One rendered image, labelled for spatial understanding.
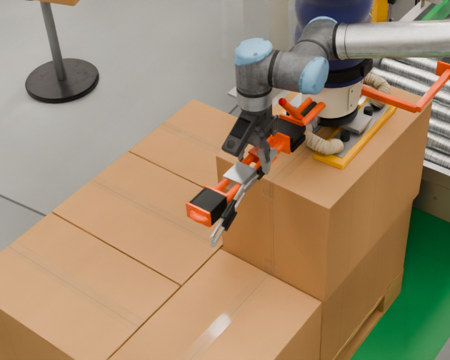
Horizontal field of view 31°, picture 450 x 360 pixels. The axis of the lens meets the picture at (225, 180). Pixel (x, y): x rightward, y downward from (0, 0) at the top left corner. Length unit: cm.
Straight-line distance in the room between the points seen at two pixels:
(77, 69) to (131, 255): 202
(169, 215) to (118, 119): 143
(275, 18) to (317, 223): 183
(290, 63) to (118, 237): 109
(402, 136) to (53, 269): 119
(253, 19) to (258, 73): 205
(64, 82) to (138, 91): 41
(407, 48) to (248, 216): 81
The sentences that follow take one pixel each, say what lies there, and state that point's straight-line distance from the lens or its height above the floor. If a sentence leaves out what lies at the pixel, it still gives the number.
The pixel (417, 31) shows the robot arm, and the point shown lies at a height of 148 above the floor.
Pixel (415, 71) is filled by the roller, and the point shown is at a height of 55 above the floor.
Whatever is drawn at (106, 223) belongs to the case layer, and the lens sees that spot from 280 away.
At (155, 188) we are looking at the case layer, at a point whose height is 54.
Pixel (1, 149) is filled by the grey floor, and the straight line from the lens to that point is 413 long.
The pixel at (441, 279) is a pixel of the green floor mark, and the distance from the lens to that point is 335.
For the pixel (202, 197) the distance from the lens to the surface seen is 203.
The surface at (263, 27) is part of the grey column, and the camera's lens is 395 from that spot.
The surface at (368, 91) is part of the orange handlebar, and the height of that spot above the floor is 108.
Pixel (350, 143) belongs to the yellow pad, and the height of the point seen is 97.
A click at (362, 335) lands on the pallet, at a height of 2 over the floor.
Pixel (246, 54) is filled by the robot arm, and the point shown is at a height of 144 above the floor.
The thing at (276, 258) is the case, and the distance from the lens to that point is 251.
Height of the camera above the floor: 248
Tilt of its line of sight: 42 degrees down
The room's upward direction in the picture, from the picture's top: 4 degrees counter-clockwise
